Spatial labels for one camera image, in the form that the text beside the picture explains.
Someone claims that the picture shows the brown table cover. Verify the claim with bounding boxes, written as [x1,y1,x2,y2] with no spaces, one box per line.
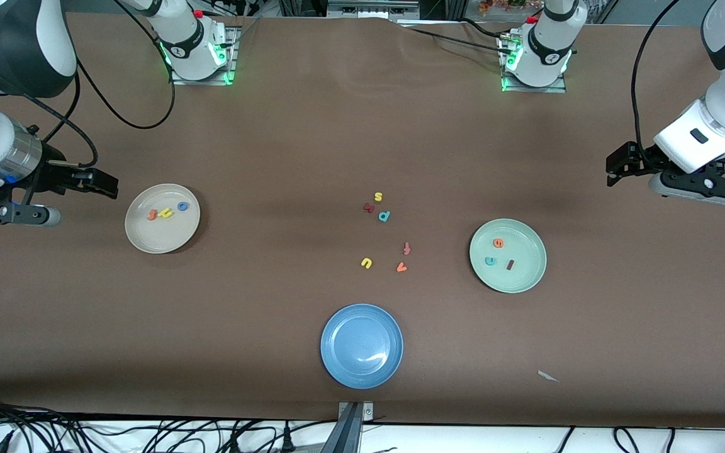
[0,11,725,430]

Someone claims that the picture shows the blue plate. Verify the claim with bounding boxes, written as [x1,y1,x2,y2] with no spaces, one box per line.
[320,304,404,389]

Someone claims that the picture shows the black floor cable bundle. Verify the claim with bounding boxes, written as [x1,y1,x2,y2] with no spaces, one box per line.
[0,393,338,453]

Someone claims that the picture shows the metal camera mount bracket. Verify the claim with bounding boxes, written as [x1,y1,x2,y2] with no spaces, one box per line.
[320,401,374,453]

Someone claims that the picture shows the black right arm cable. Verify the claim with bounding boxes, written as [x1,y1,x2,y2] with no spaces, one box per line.
[64,0,176,131]

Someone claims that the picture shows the orange artificial flowers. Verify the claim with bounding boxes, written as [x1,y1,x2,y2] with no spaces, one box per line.
[479,0,542,16]

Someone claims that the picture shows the grey power strip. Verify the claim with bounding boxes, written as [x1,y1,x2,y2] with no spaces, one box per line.
[327,0,420,20]

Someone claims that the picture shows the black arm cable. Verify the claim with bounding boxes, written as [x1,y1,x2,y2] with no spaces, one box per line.
[64,0,176,131]
[630,0,681,171]

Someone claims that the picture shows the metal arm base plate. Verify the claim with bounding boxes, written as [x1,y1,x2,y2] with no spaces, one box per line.
[500,31,568,94]
[169,25,239,86]

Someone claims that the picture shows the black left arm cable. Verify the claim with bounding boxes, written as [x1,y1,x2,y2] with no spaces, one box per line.
[630,0,681,171]

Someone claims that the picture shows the light green plate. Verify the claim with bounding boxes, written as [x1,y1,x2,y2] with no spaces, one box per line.
[469,218,548,294]

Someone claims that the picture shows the black cable on table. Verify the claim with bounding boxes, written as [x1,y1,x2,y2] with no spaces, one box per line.
[400,18,514,56]

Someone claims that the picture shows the beige brown plate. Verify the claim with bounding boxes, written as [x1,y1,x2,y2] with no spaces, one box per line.
[125,183,201,255]

